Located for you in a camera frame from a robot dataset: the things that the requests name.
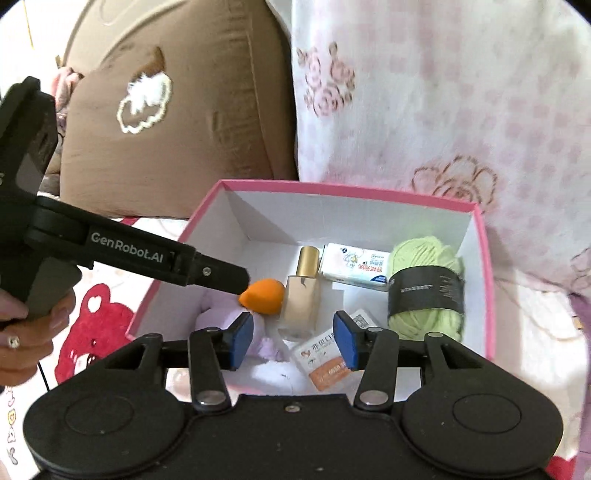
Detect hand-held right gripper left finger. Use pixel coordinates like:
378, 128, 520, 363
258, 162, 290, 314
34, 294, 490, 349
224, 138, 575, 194
98, 311, 256, 411

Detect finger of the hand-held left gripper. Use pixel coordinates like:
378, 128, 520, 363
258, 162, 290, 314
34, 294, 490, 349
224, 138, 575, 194
187, 251, 252, 295

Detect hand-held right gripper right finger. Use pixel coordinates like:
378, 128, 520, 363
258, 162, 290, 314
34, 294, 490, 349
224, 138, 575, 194
332, 310, 485, 409

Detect clear floss pick box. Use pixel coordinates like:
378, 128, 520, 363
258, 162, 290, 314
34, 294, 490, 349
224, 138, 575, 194
292, 310, 384, 393

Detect purple plush toy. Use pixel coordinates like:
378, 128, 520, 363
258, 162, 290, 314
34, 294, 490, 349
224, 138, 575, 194
194, 295, 287, 365

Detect orange makeup sponge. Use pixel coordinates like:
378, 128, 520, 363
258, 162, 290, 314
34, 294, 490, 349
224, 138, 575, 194
238, 278, 286, 317

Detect foundation bottle with gold cap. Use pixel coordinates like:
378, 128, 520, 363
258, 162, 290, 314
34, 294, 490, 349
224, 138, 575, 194
277, 246, 322, 342

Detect pink cardboard box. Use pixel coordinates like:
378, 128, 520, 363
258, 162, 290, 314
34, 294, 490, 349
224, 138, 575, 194
124, 179, 497, 398

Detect white tissue packet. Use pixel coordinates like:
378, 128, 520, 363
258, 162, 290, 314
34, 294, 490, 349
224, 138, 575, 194
320, 242, 393, 290

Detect person's left hand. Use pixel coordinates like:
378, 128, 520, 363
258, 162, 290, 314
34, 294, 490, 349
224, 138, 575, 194
0, 284, 77, 394

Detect printed bear blanket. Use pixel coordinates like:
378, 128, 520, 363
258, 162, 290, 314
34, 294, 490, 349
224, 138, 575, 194
0, 215, 583, 480

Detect green yarn ball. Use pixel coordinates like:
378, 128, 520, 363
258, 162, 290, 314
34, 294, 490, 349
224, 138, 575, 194
387, 235, 467, 342

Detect brown pillow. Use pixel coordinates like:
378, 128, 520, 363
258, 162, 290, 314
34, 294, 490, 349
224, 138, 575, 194
39, 0, 298, 220

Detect lilac bed sheet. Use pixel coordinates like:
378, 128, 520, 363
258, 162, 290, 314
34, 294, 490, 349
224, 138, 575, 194
566, 295, 591, 480

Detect pink floral pillow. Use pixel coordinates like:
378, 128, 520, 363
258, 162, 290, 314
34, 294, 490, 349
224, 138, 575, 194
265, 0, 591, 301

